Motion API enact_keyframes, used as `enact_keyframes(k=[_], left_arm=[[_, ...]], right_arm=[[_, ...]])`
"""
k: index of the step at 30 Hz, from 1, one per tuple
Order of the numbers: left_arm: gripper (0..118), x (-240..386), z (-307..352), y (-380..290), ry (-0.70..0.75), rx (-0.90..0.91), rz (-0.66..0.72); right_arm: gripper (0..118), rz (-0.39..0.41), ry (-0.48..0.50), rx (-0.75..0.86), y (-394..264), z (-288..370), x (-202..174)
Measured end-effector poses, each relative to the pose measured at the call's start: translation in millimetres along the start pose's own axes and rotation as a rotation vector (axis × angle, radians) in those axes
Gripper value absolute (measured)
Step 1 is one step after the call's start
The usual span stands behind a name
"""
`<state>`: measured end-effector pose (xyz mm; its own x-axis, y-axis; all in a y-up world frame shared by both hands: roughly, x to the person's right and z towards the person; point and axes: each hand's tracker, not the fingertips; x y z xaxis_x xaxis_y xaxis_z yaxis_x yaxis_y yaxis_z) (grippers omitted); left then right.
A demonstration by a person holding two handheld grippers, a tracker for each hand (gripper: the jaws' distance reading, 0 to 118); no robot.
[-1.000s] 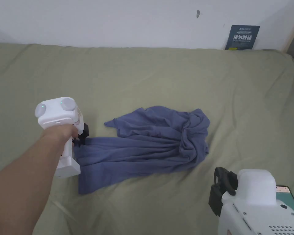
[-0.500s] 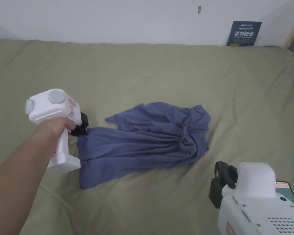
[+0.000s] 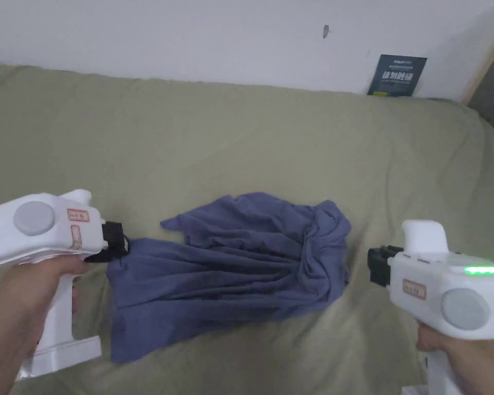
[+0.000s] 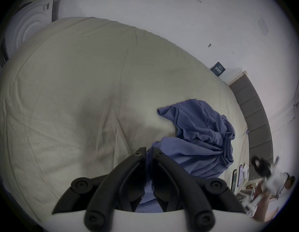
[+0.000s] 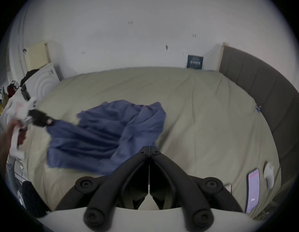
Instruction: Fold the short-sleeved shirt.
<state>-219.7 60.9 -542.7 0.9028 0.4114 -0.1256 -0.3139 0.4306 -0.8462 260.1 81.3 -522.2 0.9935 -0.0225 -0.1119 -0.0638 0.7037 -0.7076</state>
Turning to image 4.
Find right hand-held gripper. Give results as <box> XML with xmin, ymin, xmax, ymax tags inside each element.
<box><xmin>250</xmin><ymin>156</ymin><xmax>289</xmax><ymax>199</ymax></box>

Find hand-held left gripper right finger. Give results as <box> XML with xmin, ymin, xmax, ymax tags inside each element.
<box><xmin>151</xmin><ymin>148</ymin><xmax>246</xmax><ymax>232</ymax></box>

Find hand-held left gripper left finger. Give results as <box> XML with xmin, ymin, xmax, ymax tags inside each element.
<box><xmin>52</xmin><ymin>147</ymin><xmax>147</xmax><ymax>232</ymax></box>

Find blue garment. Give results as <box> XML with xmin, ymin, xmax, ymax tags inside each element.
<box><xmin>135</xmin><ymin>99</ymin><xmax>236</xmax><ymax>213</ymax></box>

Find person's right hand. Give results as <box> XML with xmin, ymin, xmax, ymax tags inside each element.
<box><xmin>284</xmin><ymin>173</ymin><xmax>296</xmax><ymax>191</ymax></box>

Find black phone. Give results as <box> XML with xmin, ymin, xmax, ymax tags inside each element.
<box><xmin>232</xmin><ymin>169</ymin><xmax>239</xmax><ymax>193</ymax></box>

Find grey padded headboard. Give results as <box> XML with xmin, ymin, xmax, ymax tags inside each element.
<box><xmin>229</xmin><ymin>75</ymin><xmax>276</xmax><ymax>181</ymax></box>

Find bed with beige sheet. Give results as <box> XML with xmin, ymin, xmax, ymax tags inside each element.
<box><xmin>0</xmin><ymin>17</ymin><xmax>252</xmax><ymax>224</ymax></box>

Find dark blue card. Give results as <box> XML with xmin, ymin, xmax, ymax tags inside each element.
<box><xmin>210</xmin><ymin>61</ymin><xmax>227</xmax><ymax>76</ymax></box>

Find white washing machine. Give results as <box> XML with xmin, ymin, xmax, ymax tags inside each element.
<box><xmin>0</xmin><ymin>0</ymin><xmax>61</xmax><ymax>68</ymax></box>

